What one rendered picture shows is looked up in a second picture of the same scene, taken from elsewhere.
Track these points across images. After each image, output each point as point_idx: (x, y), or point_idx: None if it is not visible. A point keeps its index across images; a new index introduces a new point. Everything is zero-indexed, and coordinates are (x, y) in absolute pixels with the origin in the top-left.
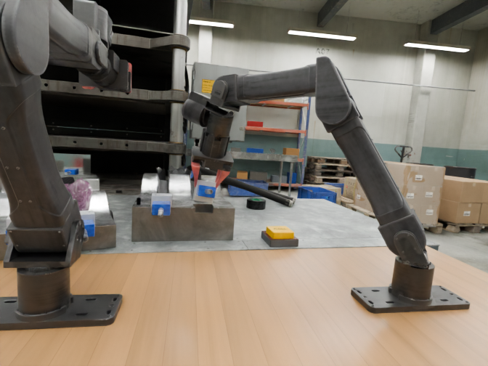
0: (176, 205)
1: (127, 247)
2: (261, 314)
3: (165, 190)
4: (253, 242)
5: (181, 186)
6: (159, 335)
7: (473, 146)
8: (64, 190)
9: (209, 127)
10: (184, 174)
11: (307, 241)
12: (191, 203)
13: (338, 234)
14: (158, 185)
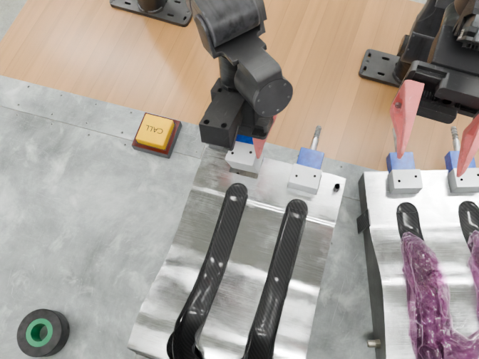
0: (284, 175)
1: (345, 177)
2: (271, 28)
3: (267, 297)
4: (189, 147)
5: (235, 295)
6: (340, 33)
7: None
8: (422, 12)
9: None
10: (206, 352)
11: (120, 127)
12: (259, 179)
13: (49, 137)
14: (279, 313)
